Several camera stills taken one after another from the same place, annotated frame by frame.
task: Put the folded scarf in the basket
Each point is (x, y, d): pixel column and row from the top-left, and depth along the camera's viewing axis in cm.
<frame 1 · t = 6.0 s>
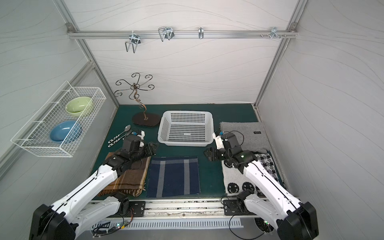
left hand: (155, 147, 81), fingers open
right hand: (209, 151, 79), fingers open
navy blue plaid scarf: (173, 176, 83), on the table
brown plaid scarf: (131, 181, 82), point 2 cm above the table
white black smiley scarf: (234, 182, 80), point 3 cm above the table
grey folded scarf: (253, 134, 100), point 3 cm above the table
bronze scroll jewelry stand: (141, 119, 112), on the table
silver spoon: (127, 128, 107), on the table

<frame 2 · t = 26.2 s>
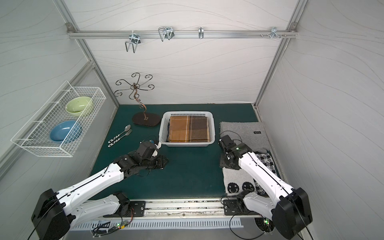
left hand: (167, 162, 79), fingers open
right hand: (226, 162, 81), fingers open
brown plaid scarf: (188, 129, 100), point 5 cm above the table
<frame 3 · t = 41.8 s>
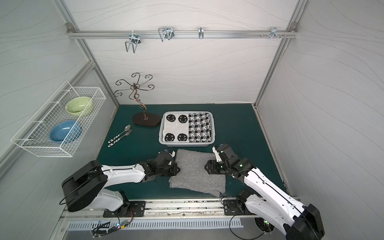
left hand: (180, 171, 85), fingers closed
right hand: (209, 165, 79), fingers open
white black smiley scarf: (186, 127, 96), point 9 cm above the table
grey folded scarf: (193, 175, 82), point 3 cm above the table
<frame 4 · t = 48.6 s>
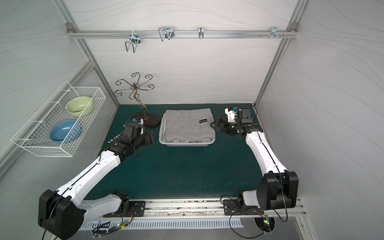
left hand: (148, 134, 82), fingers open
right hand: (217, 125, 82), fingers open
grey folded scarf: (190, 125, 92), point 13 cm above the table
